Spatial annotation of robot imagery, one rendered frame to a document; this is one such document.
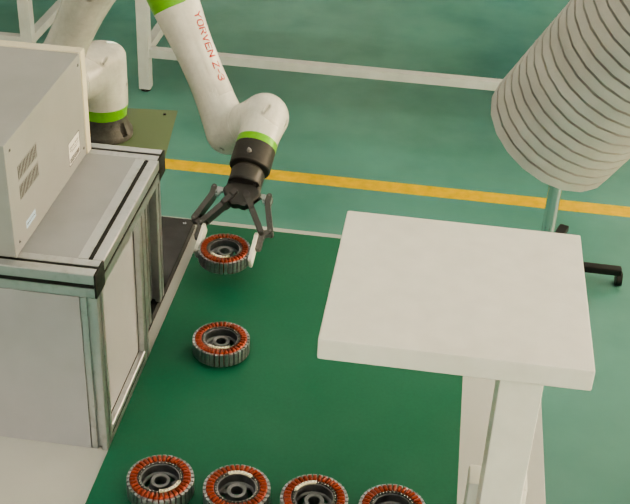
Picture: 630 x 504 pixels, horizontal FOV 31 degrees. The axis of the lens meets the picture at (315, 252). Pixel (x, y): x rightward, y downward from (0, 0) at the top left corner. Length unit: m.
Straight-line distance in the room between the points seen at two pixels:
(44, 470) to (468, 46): 4.10
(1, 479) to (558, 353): 0.98
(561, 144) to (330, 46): 4.44
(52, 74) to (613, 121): 1.11
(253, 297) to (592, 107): 1.35
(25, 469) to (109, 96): 1.22
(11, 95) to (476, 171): 2.87
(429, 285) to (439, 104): 3.46
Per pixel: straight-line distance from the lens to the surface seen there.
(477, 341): 1.57
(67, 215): 2.00
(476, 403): 2.19
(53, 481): 2.02
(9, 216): 1.86
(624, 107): 1.18
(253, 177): 2.49
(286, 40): 5.67
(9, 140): 1.82
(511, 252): 1.77
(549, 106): 1.21
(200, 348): 2.22
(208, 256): 2.40
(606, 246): 4.21
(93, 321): 1.89
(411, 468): 2.03
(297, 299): 2.41
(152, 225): 2.27
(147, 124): 3.13
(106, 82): 2.94
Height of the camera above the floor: 2.13
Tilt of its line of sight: 32 degrees down
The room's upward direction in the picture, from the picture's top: 3 degrees clockwise
